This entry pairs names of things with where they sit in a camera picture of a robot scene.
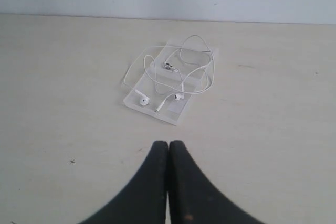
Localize clear plastic storage case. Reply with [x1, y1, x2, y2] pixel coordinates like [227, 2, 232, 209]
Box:
[122, 36, 219, 125]

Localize white wired earphones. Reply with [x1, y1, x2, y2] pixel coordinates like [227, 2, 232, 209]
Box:
[138, 35, 215, 112]

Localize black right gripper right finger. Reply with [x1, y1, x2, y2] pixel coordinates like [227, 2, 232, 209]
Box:
[167, 141, 261, 223]

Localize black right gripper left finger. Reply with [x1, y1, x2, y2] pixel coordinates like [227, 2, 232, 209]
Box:
[85, 141, 168, 223]

